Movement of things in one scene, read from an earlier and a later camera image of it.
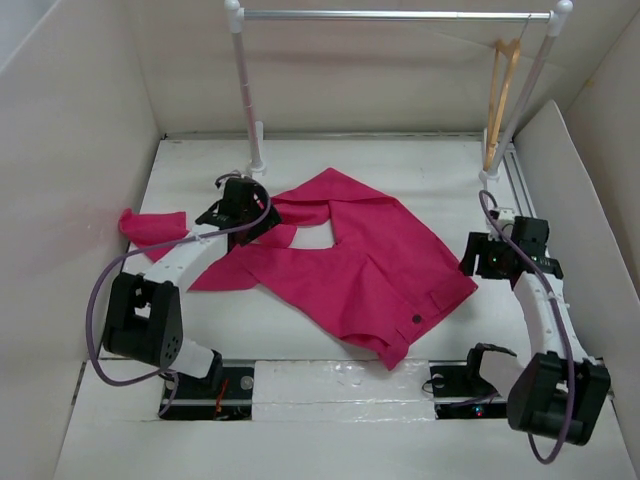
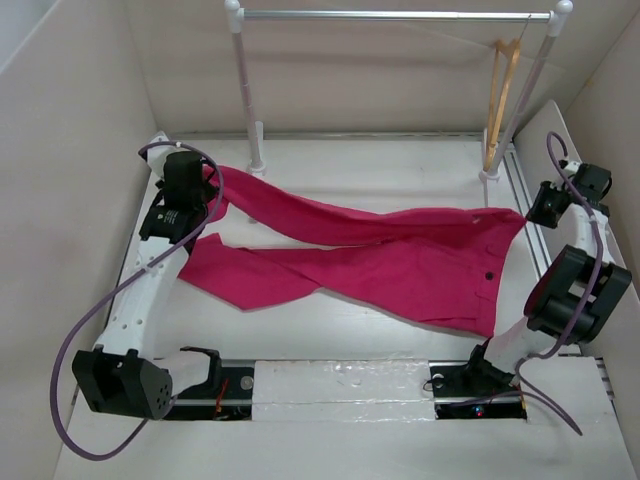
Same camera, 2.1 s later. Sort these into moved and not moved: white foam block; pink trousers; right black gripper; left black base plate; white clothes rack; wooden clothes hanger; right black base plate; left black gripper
Moved: left black gripper; right black gripper; pink trousers
Not moved: white clothes rack; right black base plate; left black base plate; wooden clothes hanger; white foam block
